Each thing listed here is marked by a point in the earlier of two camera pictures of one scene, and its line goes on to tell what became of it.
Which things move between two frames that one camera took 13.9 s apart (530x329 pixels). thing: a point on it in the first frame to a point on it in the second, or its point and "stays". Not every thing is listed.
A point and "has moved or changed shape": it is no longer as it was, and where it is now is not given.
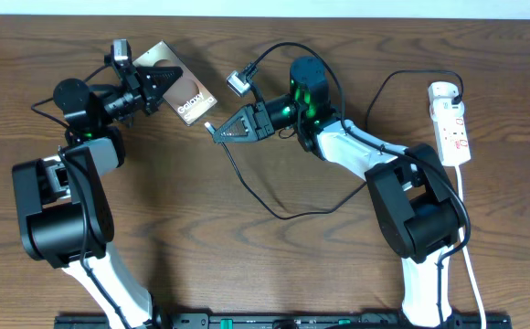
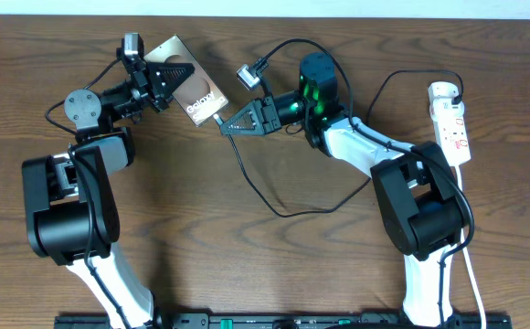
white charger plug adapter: [442, 89] stays
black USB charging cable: [257, 200] to [367, 143]
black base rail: [280, 322] stays
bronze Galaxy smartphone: [188, 97] has moved or changed shape
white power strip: [451, 132] stays
